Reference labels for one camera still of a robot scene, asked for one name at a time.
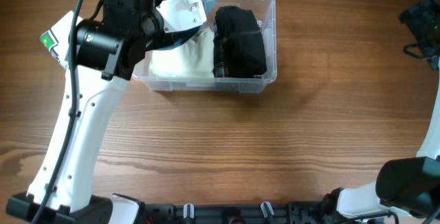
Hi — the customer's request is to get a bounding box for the cream cloth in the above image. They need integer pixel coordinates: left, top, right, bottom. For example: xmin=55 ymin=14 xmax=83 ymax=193
xmin=146 ymin=27 xmax=215 ymax=78

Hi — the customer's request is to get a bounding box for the plaid shirt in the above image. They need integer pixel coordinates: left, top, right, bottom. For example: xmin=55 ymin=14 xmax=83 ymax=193
xmin=212 ymin=17 xmax=265 ymax=80

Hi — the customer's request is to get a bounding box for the black garment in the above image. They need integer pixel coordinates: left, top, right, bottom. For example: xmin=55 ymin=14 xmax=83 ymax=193
xmin=215 ymin=5 xmax=267 ymax=78

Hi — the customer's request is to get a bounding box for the white printed shirt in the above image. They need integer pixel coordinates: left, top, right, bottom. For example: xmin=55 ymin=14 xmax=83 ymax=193
xmin=39 ymin=11 xmax=74 ymax=69

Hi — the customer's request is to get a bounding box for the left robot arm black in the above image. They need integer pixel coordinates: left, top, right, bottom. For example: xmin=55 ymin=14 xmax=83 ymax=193
xmin=6 ymin=0 xmax=206 ymax=223

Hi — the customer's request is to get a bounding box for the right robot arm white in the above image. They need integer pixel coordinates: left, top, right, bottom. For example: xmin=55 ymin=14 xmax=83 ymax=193
xmin=316 ymin=0 xmax=439 ymax=223

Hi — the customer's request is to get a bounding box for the clear plastic storage bin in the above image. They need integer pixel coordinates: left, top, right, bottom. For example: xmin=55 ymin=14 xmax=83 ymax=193
xmin=132 ymin=0 xmax=277 ymax=93

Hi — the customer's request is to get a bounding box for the black left camera cable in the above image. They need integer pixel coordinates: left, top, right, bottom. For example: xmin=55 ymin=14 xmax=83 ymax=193
xmin=30 ymin=0 xmax=96 ymax=224

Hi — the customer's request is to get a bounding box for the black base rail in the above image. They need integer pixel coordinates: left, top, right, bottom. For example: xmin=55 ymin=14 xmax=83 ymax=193
xmin=136 ymin=201 xmax=399 ymax=224

